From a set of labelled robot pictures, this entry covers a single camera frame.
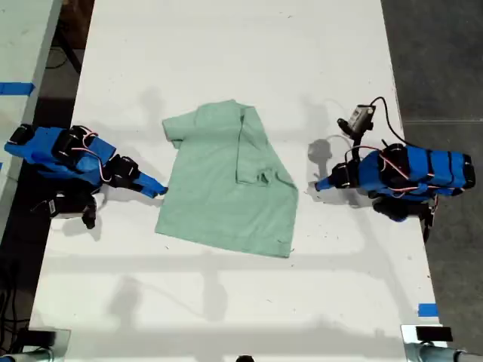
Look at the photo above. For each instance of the long blue tape strip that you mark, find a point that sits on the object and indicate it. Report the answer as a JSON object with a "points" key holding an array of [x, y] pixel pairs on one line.
{"points": [[17, 88]]}

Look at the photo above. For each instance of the white side table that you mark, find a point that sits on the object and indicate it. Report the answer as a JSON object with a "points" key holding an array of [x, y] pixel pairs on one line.
{"points": [[19, 41]]}

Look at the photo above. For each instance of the pale green T-shirt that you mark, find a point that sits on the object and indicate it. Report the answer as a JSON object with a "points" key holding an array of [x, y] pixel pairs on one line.
{"points": [[226, 188]]}

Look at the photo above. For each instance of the round black knob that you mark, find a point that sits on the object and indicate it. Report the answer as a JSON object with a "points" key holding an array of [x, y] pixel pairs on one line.
{"points": [[245, 358]]}

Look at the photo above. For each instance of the silver metal tube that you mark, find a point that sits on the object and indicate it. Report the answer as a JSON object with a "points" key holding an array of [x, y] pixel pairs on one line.
{"points": [[26, 356], [437, 354]]}

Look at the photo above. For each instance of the short blue tape strip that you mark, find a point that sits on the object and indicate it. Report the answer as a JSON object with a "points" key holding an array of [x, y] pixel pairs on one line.
{"points": [[428, 310]]}

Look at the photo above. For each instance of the camera black stalk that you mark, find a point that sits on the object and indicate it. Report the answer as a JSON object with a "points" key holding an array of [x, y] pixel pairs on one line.
{"points": [[89, 215], [358, 145]]}

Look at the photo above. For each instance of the small black box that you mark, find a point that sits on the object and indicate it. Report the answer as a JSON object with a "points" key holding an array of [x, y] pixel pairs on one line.
{"points": [[40, 338], [434, 333]]}

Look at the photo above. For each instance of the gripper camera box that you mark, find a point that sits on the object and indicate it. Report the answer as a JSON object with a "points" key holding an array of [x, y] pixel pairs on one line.
{"points": [[360, 118], [60, 206]]}

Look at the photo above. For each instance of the shiny metal plate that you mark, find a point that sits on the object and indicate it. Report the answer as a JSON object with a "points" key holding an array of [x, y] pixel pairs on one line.
{"points": [[63, 341], [408, 333]]}

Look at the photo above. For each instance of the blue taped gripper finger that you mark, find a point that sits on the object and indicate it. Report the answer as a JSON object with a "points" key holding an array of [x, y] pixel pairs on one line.
{"points": [[326, 186], [145, 190], [153, 182], [324, 181]]}

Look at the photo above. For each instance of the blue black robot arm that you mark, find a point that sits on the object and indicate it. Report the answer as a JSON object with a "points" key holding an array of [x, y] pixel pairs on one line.
{"points": [[56, 151], [422, 173]]}

